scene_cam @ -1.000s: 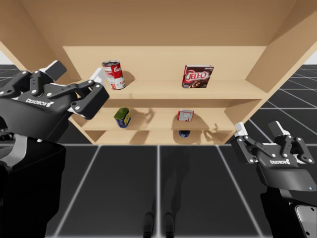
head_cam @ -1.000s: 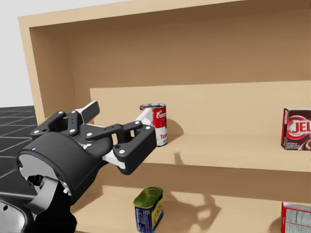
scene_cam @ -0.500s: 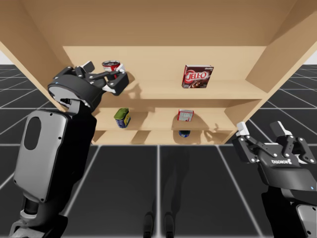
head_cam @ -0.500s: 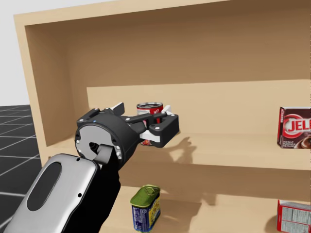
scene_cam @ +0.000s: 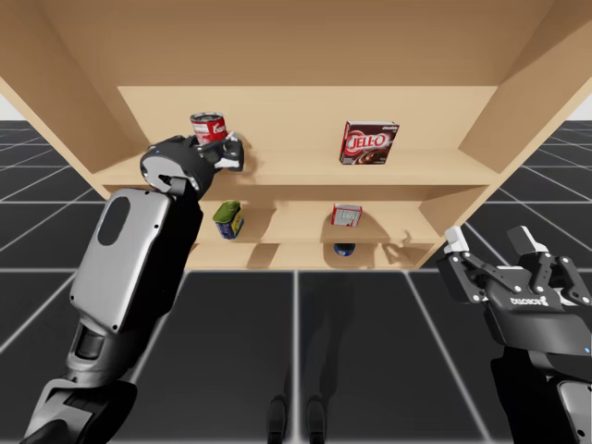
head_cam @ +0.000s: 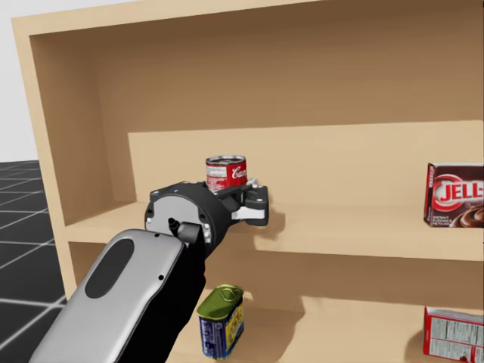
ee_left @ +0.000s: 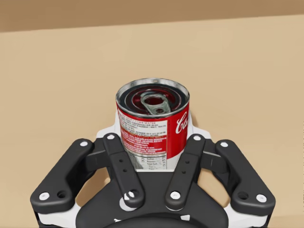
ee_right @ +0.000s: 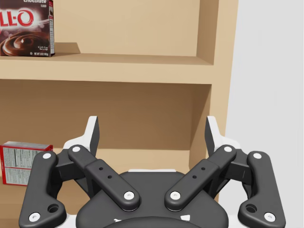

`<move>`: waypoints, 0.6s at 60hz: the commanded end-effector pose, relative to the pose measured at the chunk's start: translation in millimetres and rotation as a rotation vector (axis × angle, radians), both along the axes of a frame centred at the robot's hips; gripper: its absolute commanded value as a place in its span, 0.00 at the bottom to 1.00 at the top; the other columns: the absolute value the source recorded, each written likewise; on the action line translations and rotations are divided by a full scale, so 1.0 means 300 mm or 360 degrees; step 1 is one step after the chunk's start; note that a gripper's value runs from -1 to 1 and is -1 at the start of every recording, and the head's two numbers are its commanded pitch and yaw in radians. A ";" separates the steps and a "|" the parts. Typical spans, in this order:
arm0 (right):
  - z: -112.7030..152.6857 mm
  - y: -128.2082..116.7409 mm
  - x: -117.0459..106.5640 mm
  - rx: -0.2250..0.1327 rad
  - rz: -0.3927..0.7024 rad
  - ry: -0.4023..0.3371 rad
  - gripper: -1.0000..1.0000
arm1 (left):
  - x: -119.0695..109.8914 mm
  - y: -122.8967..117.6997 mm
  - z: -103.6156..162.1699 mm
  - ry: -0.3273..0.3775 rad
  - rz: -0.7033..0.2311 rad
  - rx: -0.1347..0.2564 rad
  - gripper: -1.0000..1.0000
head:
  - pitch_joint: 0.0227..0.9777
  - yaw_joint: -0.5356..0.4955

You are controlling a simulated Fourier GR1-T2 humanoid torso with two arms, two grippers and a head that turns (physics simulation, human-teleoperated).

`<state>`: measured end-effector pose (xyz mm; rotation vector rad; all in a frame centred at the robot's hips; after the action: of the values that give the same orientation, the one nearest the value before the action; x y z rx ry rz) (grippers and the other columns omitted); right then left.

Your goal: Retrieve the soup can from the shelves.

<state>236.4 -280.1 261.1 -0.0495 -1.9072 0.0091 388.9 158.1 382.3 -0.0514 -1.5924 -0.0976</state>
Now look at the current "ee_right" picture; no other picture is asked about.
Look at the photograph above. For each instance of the brown carton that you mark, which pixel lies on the brown carton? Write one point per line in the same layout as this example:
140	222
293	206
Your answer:
26	28

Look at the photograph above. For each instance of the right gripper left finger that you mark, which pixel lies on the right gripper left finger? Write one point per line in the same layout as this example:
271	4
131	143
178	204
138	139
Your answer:
78	171

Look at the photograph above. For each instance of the red and white carton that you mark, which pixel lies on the red and white carton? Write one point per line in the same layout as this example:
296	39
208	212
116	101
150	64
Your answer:
19	164

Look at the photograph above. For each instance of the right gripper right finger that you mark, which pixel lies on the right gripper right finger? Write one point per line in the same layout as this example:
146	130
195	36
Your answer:
228	171

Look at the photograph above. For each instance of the pale wooden shelf unit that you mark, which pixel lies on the pale wooden shelf unit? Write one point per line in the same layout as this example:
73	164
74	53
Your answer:
133	95

